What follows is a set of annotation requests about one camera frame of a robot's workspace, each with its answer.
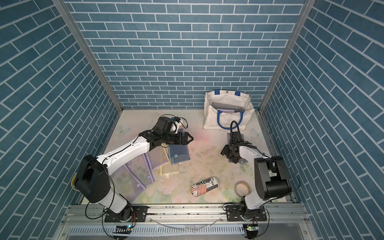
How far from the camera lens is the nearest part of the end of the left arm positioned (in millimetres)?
617

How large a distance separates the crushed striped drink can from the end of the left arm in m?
0.25

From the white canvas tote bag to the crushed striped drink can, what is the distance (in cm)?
37

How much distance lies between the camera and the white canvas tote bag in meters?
0.93

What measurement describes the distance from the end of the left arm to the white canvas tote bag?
250mm

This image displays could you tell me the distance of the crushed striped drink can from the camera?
A: 80 centimetres
